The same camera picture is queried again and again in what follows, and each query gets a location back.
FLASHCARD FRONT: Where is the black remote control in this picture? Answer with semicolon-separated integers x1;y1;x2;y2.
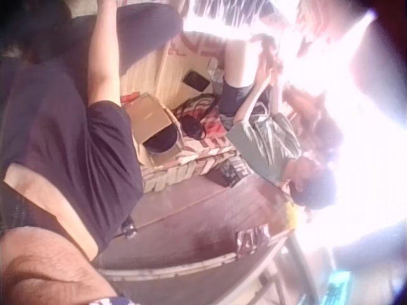
219;160;247;189

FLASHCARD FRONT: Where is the dark round bowl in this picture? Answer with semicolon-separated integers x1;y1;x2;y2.
142;125;179;156

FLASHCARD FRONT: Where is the brown cardboard box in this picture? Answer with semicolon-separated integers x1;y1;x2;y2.
123;92;173;144

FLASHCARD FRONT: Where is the black phone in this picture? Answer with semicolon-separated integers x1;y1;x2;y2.
183;70;211;92

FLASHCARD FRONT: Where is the brown wooden table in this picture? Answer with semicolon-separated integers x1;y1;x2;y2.
92;173;298;305

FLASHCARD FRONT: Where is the patterned bed sheet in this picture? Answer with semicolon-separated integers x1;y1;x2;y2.
118;0;289;193

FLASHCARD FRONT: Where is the red packet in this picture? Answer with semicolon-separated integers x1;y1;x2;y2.
120;91;141;105

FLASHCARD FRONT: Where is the black patterned packet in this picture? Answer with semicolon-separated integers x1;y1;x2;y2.
234;224;271;257

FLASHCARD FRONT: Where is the yellow item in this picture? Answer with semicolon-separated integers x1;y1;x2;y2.
284;201;300;225

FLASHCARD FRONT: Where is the small black gadget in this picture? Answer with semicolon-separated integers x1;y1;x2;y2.
120;215;138;240

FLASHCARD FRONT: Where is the teal item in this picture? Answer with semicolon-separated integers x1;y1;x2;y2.
319;269;352;305

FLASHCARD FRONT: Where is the black cable bundle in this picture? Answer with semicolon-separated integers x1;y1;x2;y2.
171;93;221;140

